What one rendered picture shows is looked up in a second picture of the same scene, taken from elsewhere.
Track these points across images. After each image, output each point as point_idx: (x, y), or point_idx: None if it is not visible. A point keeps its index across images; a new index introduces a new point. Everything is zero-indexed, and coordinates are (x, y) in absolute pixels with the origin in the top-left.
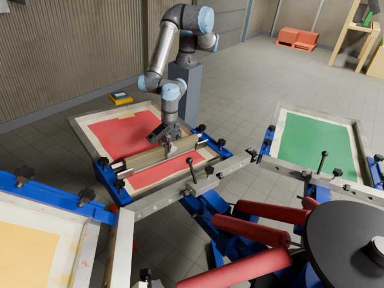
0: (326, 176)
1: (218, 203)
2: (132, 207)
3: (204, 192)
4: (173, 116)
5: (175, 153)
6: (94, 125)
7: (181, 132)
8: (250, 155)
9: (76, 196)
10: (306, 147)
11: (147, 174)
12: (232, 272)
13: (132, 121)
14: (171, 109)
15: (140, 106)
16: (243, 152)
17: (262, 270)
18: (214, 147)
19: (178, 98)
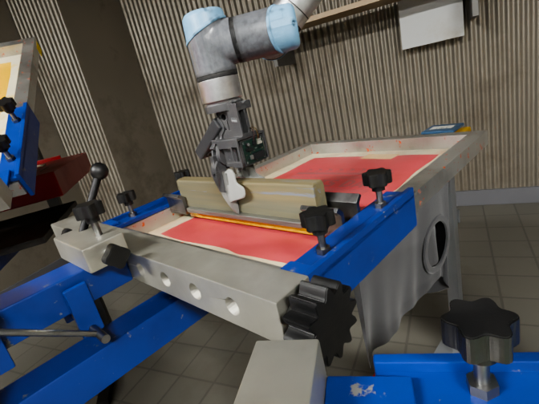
0: None
1: (20, 291)
2: (73, 220)
3: (70, 261)
4: (202, 90)
5: (258, 212)
6: (319, 159)
7: (237, 144)
8: (274, 298)
9: (18, 149)
10: None
11: (204, 227)
12: None
13: (368, 164)
14: (194, 70)
15: (435, 147)
16: (287, 276)
17: None
18: (330, 240)
19: (203, 38)
